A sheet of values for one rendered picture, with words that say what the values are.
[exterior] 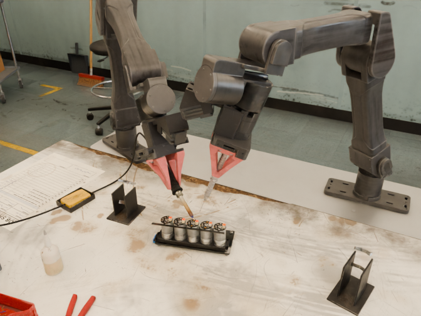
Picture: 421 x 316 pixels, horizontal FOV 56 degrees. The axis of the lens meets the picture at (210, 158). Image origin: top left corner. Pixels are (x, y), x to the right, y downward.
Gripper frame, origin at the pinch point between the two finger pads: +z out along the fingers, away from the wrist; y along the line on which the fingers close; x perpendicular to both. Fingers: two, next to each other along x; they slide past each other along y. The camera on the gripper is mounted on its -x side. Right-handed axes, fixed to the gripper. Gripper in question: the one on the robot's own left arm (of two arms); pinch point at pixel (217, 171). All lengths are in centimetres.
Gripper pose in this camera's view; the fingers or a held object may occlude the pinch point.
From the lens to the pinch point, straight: 75.5
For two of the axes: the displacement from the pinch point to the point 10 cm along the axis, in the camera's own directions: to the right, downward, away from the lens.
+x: 9.4, 3.5, 0.6
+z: -3.3, 8.0, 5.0
